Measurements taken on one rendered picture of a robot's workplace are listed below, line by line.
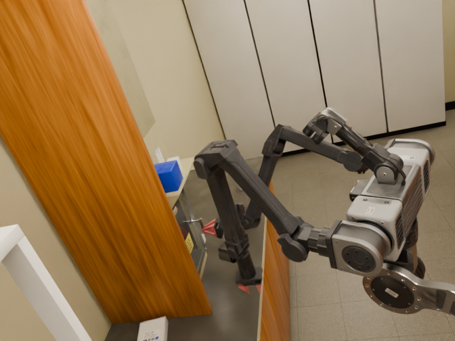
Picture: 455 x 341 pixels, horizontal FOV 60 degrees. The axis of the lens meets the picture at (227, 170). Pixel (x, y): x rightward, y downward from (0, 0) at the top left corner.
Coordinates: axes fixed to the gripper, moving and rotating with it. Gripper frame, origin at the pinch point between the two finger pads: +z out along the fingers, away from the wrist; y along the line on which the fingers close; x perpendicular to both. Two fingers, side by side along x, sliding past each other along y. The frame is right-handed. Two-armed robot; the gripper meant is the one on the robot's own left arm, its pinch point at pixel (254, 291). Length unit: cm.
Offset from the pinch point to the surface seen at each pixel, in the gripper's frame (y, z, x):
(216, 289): 23.0, 16.3, -19.5
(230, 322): 13.9, 16.0, 0.0
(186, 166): 23, -41, -37
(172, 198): 24.2, -39.4, -13.8
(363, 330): -42, 110, -65
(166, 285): 37.6, -2.8, -5.6
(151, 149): 33, -54, -31
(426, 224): -107, 110, -160
